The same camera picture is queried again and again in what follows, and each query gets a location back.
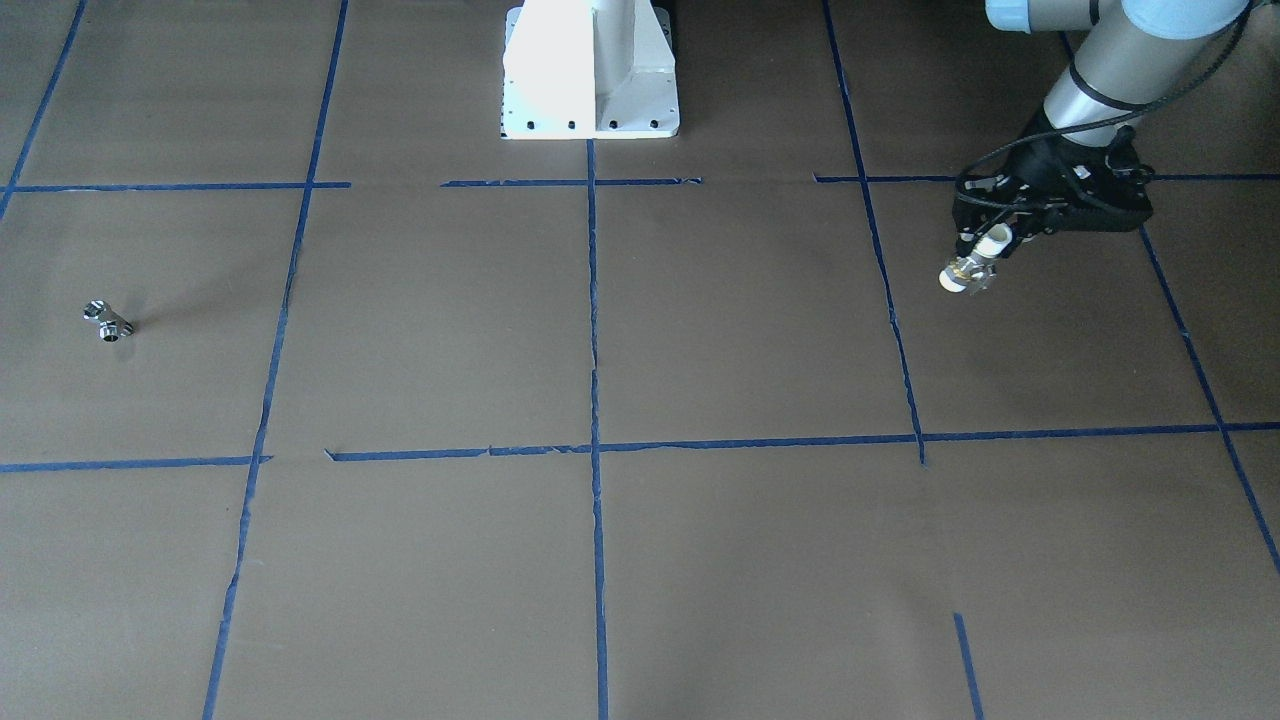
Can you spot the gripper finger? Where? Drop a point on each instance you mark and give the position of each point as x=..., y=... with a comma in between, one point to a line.
x=972, y=220

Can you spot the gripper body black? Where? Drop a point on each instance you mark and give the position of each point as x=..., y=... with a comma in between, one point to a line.
x=1037, y=165

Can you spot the brass valve white PPR ends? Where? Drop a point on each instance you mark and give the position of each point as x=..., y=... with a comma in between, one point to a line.
x=974, y=266

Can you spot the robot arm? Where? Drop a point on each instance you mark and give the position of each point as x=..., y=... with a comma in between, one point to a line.
x=1136, y=58

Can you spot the chrome tee pipe fitting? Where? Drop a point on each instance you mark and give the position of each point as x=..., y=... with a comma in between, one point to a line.
x=112, y=326

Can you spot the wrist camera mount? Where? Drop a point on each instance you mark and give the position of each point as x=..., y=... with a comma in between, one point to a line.
x=1098, y=198

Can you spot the white pedestal column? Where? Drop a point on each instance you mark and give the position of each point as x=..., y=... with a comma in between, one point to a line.
x=581, y=70

